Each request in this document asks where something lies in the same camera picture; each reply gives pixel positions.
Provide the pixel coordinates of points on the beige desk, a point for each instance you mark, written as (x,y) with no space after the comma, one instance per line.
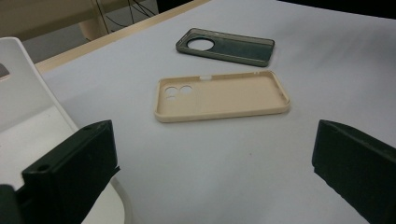
(46,15)

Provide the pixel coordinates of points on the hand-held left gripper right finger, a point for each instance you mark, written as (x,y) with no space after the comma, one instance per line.
(358,168)

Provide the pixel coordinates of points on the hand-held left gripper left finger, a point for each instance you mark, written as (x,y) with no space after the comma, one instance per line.
(74,168)

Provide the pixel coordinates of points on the dark grey phone case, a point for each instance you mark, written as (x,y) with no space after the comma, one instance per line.
(243,49)

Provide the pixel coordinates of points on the white plastic bin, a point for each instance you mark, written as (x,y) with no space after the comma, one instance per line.
(28,124)

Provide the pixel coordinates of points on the beige phone case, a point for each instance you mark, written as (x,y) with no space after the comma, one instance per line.
(236,96)

